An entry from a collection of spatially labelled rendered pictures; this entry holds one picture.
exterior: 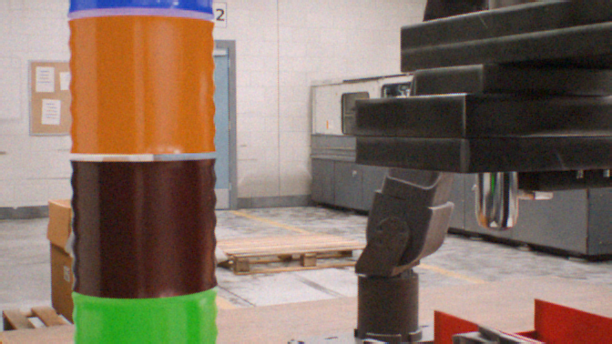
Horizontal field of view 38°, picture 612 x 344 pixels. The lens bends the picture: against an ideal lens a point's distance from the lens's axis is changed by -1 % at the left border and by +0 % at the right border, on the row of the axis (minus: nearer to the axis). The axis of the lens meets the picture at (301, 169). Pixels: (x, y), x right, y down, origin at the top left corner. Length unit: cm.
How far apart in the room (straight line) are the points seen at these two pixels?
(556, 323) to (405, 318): 15
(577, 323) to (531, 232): 711
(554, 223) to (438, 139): 729
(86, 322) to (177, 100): 6
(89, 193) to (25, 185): 1107
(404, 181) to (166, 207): 66
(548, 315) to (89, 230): 69
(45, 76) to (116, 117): 1107
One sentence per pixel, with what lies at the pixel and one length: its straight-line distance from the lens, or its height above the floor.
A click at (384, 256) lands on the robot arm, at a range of 88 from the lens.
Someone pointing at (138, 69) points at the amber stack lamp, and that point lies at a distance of 22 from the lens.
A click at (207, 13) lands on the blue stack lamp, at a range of 23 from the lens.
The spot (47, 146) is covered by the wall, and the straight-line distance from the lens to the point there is 1130.
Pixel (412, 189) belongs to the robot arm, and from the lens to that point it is 87.
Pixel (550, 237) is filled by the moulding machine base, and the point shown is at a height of 16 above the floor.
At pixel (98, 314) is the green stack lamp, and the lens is 23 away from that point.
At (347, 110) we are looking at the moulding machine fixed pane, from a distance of 1113.
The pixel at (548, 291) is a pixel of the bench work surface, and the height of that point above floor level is 90.
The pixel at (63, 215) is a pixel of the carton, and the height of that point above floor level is 68.
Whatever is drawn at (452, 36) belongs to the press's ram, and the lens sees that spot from 48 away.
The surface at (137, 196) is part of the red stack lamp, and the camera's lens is 22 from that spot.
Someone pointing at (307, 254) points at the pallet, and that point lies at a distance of 693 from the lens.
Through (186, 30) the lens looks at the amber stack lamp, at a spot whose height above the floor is 115.
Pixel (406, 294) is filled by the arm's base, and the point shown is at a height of 96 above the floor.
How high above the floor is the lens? 113
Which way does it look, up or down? 3 degrees down
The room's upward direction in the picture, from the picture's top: straight up
